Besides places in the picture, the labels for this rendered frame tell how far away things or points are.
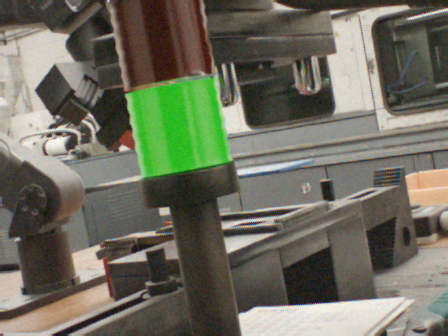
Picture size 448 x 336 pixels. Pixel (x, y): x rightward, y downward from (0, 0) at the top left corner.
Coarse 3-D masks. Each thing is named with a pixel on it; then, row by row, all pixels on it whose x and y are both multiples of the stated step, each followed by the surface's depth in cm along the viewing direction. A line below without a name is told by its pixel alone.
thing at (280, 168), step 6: (294, 162) 86; (300, 162) 84; (306, 162) 84; (312, 162) 85; (252, 168) 89; (270, 168) 83; (276, 168) 82; (282, 168) 80; (288, 168) 81; (294, 168) 82; (240, 174) 83
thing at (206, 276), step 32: (160, 192) 32; (192, 192) 32; (224, 192) 32; (192, 224) 33; (192, 256) 33; (224, 256) 33; (192, 288) 33; (224, 288) 33; (192, 320) 34; (224, 320) 33
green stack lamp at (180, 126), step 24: (144, 96) 32; (168, 96) 32; (192, 96) 32; (216, 96) 33; (144, 120) 32; (168, 120) 32; (192, 120) 32; (216, 120) 33; (144, 144) 32; (168, 144) 32; (192, 144) 32; (216, 144) 32; (144, 168) 33; (168, 168) 32; (192, 168) 32
